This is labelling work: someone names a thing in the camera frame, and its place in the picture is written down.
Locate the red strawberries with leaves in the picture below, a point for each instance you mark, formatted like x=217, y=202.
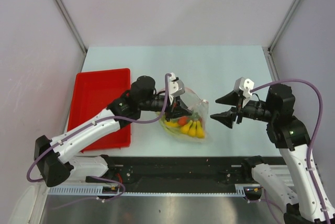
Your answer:
x=195, y=116

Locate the red plastic tray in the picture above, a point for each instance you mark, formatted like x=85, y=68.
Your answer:
x=94, y=91

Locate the orange carrot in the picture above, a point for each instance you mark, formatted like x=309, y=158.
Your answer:
x=182, y=121

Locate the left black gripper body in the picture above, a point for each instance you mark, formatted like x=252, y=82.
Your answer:
x=169, y=108

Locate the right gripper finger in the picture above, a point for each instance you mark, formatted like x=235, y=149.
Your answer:
x=226, y=118
x=228, y=99

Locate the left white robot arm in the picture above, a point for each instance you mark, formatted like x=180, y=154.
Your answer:
x=55, y=159

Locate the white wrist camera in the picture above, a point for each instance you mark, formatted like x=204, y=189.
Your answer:
x=245, y=86
x=176, y=87

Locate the white slotted cable duct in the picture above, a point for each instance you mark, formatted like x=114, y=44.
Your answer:
x=99, y=190

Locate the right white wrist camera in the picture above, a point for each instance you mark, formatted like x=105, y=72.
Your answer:
x=245, y=86

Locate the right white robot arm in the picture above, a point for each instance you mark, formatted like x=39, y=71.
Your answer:
x=308, y=201

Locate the clear zip top bag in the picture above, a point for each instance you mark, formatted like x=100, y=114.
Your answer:
x=196, y=104

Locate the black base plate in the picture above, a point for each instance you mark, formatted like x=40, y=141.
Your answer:
x=179, y=174

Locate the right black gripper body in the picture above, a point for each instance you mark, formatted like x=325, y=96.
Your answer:
x=239, y=107

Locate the small single yellow banana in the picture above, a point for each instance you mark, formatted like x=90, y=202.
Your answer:
x=171, y=124

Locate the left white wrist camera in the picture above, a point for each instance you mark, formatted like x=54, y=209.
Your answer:
x=176, y=87

